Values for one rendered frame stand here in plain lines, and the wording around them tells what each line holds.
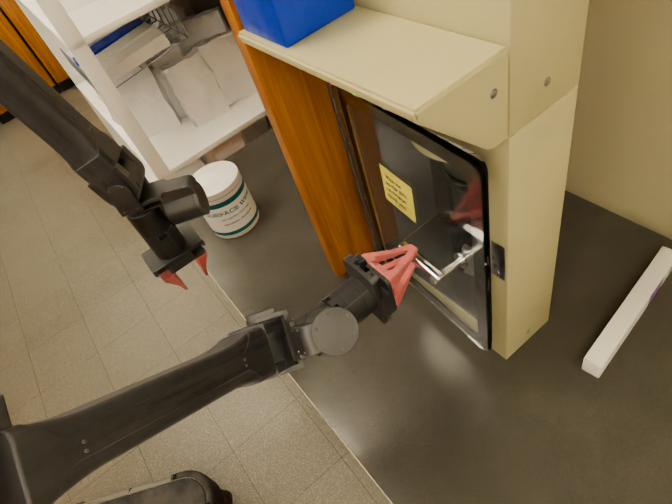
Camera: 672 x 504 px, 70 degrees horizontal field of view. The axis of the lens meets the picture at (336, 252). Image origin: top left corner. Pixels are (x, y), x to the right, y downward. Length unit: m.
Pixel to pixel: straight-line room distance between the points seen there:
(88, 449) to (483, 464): 0.58
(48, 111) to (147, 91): 1.03
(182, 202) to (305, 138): 0.23
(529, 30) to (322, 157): 0.47
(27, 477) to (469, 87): 0.44
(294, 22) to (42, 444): 0.45
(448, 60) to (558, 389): 0.59
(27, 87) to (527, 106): 0.61
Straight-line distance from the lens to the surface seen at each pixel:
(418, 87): 0.44
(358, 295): 0.65
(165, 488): 1.84
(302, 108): 0.81
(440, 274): 0.67
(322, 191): 0.90
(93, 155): 0.78
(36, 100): 0.77
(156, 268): 0.89
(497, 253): 0.68
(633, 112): 1.02
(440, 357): 0.91
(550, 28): 0.52
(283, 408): 2.03
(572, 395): 0.89
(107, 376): 2.55
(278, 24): 0.57
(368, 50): 0.52
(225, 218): 1.20
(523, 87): 0.52
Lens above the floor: 1.74
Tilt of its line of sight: 46 degrees down
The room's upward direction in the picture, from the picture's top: 21 degrees counter-clockwise
